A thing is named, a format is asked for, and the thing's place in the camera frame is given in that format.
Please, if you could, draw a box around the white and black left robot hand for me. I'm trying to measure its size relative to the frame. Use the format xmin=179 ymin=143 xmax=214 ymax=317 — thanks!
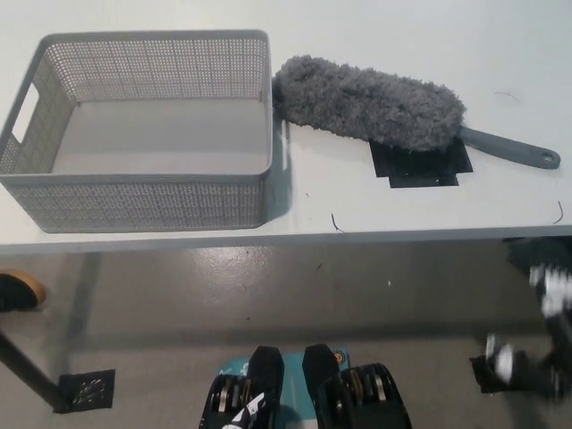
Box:
xmin=222 ymin=391 xmax=269 ymax=429

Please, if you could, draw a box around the black table leg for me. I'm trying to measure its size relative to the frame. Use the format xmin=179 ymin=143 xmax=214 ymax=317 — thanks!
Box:
xmin=0 ymin=330 xmax=68 ymax=413

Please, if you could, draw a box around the black tape patch on desk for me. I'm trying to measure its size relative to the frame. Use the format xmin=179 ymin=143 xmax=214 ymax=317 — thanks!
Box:
xmin=369 ymin=138 xmax=474 ymax=189

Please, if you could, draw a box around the grey fluffy duster with handle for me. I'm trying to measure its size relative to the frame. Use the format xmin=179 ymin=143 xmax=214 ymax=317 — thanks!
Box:
xmin=271 ymin=54 xmax=561 ymax=172

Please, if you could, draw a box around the black table foot plate left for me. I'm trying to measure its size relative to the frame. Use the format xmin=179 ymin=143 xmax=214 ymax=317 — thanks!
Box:
xmin=53 ymin=368 xmax=116 ymax=413

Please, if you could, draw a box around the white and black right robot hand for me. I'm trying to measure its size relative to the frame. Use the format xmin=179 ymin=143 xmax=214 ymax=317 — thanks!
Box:
xmin=484 ymin=263 xmax=572 ymax=399

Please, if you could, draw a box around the black tape patch on floor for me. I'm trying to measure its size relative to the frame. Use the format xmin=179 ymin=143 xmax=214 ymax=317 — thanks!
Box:
xmin=467 ymin=355 xmax=506 ymax=394

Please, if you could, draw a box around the wooden round object at edge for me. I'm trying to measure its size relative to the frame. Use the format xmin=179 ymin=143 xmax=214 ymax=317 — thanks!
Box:
xmin=0 ymin=269 xmax=46 ymax=313

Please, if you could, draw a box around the grey perforated plastic basket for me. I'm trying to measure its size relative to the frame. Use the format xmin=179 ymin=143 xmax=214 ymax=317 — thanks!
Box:
xmin=0 ymin=29 xmax=274 ymax=234

